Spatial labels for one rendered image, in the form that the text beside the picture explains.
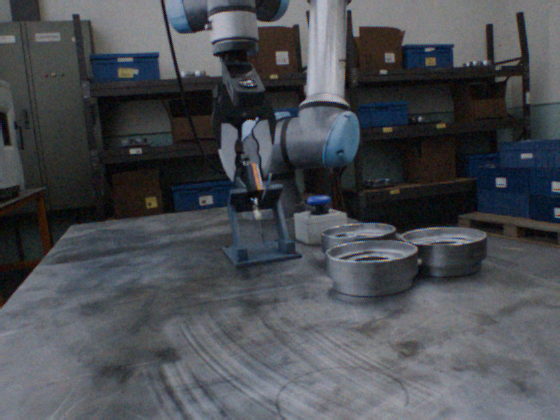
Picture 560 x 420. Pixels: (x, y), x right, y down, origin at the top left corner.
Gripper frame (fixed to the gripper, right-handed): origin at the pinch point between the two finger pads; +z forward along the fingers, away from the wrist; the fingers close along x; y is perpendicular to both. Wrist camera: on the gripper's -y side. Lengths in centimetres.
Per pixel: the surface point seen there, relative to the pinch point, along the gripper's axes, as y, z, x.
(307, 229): -1.4, 10.1, -8.5
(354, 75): 323, -53, -162
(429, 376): -48, 13, -2
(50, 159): 355, -4, 90
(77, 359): -33.2, 12.8, 23.5
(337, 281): -27.7, 11.2, -3.3
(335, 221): -1.4, 9.4, -13.4
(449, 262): -29.0, 10.8, -16.8
